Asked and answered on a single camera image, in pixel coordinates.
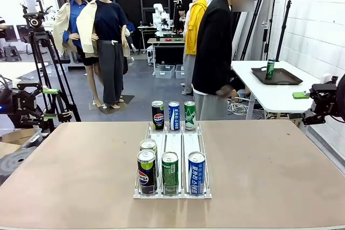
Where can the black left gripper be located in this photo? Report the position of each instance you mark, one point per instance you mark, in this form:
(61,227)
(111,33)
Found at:
(19,103)

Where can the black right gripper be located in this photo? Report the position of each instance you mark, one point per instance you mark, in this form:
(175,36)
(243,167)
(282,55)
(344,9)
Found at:
(324,98)

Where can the green cider can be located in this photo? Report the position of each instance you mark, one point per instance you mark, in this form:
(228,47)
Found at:
(169,176)
(270,72)
(190,117)

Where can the person right forearm black sleeve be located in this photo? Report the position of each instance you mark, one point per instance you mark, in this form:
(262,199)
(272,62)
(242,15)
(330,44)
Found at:
(222,76)

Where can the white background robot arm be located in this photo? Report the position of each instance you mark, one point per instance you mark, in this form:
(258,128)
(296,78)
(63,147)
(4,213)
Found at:
(157,12)

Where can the person in black jacket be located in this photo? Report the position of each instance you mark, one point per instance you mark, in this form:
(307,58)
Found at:
(213,52)

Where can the background person in black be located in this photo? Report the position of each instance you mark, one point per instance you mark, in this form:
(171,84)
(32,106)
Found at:
(181,18)

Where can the person right hand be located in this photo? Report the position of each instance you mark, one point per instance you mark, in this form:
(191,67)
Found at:
(225,90)

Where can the white table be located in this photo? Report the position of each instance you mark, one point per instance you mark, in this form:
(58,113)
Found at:
(16,69)
(275,95)

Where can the black serving tray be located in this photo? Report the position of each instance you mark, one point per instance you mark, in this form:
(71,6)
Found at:
(285,77)

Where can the brown cardboard box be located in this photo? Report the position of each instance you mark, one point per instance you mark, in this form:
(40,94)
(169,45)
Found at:
(19,136)

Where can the flat brown cardboard sheet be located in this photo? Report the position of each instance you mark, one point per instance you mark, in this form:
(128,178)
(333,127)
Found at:
(8,149)

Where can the grey step stool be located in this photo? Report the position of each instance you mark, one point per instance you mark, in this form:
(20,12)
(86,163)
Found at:
(12,52)

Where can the grey round ringed disc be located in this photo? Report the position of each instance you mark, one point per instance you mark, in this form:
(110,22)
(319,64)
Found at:
(16,165)

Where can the dark computer monitor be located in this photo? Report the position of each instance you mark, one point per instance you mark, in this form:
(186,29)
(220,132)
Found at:
(23,33)
(10,33)

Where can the dark square mannequin base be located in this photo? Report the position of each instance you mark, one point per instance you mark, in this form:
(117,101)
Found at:
(126,98)

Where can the black light stand pole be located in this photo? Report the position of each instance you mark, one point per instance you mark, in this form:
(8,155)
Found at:
(283,28)

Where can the figure in striped shirt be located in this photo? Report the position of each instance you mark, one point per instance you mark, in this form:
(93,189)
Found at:
(2,30)

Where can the mannequin blue shirt cream coat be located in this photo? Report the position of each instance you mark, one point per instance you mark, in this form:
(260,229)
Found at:
(75,12)

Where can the white whiteboard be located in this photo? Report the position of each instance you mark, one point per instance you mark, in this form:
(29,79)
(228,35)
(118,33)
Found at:
(31,2)

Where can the mannequin navy top grey trousers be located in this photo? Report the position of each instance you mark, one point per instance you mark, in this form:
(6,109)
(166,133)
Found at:
(107,20)

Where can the black Pepsi can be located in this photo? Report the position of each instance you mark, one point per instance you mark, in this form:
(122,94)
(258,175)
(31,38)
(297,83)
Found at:
(148,145)
(158,117)
(147,178)

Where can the white computer tower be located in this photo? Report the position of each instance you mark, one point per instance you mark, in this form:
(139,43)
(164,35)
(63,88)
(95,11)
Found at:
(150,55)

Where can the clear plastic storage bin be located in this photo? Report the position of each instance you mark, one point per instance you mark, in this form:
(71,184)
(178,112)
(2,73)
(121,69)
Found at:
(180,72)
(164,71)

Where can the clear plastic can dispenser rack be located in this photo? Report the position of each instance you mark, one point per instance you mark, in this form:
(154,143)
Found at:
(172,138)

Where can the beige background table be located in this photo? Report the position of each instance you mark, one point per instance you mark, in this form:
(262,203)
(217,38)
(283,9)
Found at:
(161,41)

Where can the mannequin in yellow shirt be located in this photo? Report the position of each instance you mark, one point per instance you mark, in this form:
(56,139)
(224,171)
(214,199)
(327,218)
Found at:
(195,25)

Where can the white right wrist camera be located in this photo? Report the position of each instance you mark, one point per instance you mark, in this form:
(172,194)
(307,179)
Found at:
(326,77)

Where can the black tripod with camera head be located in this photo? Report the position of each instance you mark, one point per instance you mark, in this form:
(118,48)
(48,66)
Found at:
(35,22)

